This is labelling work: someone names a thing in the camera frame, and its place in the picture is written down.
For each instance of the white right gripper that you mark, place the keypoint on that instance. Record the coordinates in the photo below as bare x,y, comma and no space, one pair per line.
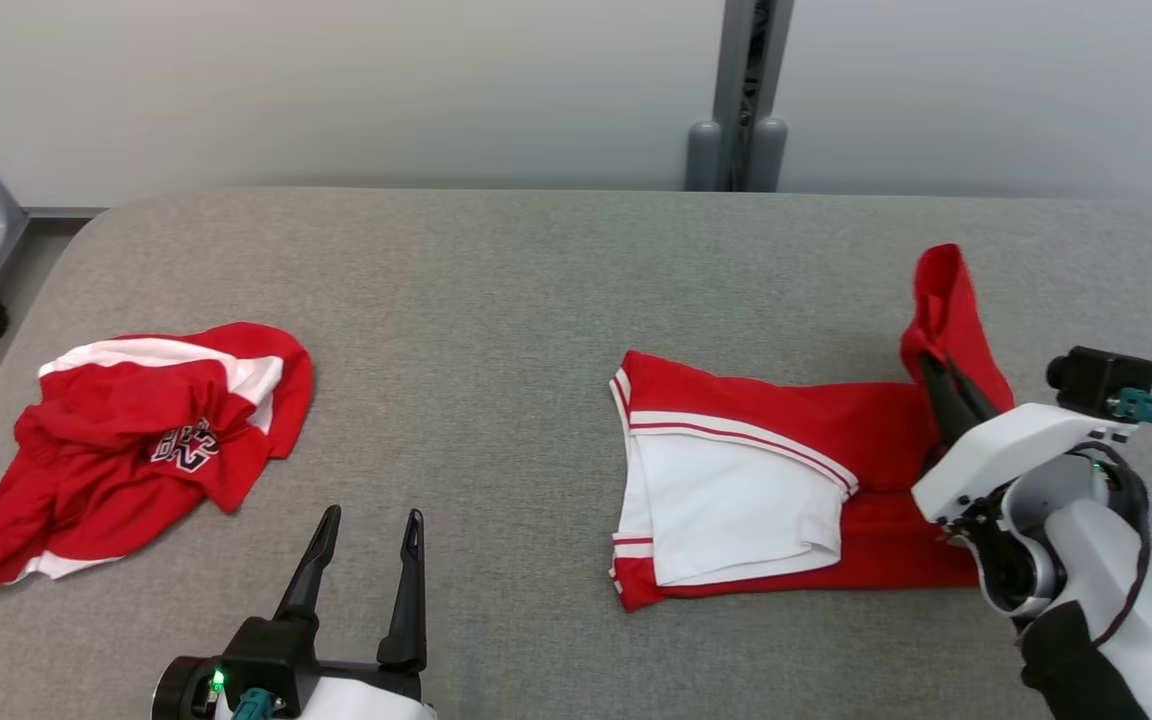
1016,450

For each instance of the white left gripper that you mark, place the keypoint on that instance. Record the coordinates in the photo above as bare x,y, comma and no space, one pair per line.
366,690

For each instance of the red white basketball jersey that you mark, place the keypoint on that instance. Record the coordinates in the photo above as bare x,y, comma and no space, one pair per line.
736,490

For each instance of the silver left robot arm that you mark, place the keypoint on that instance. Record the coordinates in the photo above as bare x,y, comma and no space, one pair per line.
181,690

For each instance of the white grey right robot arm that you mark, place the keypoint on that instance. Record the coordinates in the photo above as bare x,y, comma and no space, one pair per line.
1136,600

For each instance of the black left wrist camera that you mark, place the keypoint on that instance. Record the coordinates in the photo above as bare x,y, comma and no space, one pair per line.
271,650

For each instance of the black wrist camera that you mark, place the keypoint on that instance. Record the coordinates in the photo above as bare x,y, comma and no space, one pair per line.
1101,380
271,650

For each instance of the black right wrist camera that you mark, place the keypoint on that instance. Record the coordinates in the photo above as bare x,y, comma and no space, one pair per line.
1101,380

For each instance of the grey cylindrical post bumper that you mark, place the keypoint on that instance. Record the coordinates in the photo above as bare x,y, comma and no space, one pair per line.
703,160
769,155

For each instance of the grey metal partition post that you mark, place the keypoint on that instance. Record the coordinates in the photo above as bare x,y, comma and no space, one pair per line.
736,80

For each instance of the grey wall baseboard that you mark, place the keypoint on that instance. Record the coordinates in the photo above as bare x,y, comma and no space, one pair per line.
61,212

